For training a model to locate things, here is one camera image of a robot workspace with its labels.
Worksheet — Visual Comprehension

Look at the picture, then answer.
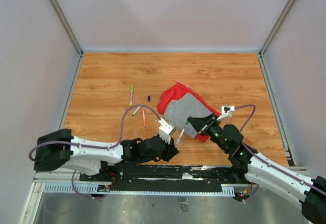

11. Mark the white marker blue end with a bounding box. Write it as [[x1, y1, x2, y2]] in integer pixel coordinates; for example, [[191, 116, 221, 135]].
[[132, 103, 143, 116]]

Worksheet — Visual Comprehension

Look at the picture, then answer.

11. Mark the red and grey cloth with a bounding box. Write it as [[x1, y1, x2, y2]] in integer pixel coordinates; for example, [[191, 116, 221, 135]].
[[157, 83, 221, 142]]

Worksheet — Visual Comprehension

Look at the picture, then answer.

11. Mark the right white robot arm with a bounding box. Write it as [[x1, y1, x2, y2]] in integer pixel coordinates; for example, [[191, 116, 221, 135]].
[[188, 114, 325, 223]]

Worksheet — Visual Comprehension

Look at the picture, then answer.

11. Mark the orange highlighter pen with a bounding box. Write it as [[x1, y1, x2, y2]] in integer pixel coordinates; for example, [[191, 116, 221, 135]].
[[142, 106, 146, 127]]

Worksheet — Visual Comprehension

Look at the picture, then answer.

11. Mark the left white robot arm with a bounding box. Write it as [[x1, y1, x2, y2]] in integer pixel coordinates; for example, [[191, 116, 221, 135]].
[[29, 129, 179, 181]]

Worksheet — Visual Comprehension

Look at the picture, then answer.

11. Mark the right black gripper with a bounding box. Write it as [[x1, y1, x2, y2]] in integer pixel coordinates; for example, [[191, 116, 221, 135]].
[[188, 113, 229, 153]]

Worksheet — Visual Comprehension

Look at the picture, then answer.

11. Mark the white marker green end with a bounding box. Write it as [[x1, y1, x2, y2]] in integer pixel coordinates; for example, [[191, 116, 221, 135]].
[[129, 87, 134, 107]]

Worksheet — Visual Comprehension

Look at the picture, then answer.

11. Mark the orange white pen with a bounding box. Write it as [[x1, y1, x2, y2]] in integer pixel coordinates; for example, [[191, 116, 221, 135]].
[[175, 127, 185, 148]]

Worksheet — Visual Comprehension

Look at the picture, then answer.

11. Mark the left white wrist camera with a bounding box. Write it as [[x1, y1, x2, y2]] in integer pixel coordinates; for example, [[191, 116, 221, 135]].
[[158, 118, 176, 144]]

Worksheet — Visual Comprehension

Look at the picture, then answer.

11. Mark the white slotted cable duct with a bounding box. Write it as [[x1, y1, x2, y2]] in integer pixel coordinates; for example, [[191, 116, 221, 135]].
[[43, 183, 236, 197]]

